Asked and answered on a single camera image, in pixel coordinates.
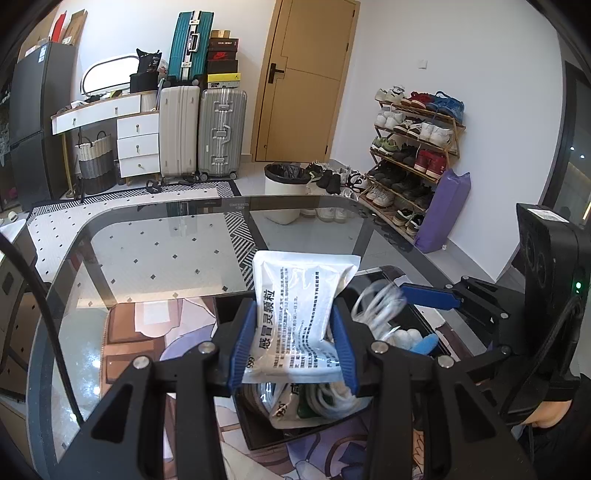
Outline white suitcase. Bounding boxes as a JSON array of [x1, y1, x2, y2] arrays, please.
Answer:
[[158, 85, 202, 184]]

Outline teal suitcase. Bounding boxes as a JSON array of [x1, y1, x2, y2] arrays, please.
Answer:
[[167, 11, 215, 88]]

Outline silver suitcase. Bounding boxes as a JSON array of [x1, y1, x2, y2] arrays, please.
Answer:
[[197, 88, 248, 182]]

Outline shoe rack with shoes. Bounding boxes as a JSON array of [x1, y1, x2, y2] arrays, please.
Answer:
[[359, 85, 466, 234]]

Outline black cardboard box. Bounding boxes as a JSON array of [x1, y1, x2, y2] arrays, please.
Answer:
[[213, 264, 491, 452]]

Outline white cable bundle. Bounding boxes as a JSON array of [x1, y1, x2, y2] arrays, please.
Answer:
[[350, 278, 407, 336]]

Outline black white patterned rug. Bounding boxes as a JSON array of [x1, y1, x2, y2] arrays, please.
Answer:
[[27, 179, 254, 305]]

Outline green white medicine packet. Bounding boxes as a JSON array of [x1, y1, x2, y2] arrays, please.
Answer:
[[241, 249, 362, 385], [269, 383, 325, 430]]

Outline grey white woven basket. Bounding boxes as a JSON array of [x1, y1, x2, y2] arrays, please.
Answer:
[[75, 130, 116, 196]]

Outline white trash bin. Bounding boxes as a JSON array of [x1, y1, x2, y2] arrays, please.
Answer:
[[263, 162, 313, 227]]

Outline white dresser with drawers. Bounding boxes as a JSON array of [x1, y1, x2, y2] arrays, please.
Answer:
[[50, 94, 162, 181]]

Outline purple bag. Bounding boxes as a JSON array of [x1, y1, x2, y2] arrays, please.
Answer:
[[414, 168, 472, 254]]

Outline scattered loose shoes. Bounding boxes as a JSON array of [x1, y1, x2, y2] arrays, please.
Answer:
[[300, 159, 371, 225]]

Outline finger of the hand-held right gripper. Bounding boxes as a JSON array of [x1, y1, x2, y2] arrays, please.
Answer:
[[411, 333, 513, 384], [399, 276, 511, 331]]

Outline grey refrigerator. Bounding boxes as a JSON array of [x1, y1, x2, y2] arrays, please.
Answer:
[[8, 42, 77, 211]]

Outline black bag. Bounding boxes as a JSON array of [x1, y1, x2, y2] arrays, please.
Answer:
[[129, 47, 163, 93]]

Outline printed table mat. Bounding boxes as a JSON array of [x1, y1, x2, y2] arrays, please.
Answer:
[[104, 295, 446, 480]]

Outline cardboard sheets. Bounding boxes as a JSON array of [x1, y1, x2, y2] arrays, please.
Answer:
[[17, 9, 88, 61]]

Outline person's right forearm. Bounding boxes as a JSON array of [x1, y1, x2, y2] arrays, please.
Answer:
[[521, 385, 591, 480]]

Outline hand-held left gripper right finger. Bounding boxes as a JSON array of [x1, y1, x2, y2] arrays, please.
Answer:
[[329, 300, 539, 480]]

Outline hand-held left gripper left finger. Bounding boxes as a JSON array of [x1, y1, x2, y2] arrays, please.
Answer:
[[60, 298, 259, 480]]

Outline wooden door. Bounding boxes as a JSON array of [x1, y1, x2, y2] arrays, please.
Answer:
[[252, 0, 361, 162]]

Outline black cable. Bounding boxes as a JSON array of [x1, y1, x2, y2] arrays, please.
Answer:
[[0, 234, 94, 426]]

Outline oval mirror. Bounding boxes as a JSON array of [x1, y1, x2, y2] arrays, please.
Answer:
[[80, 54, 140, 96]]

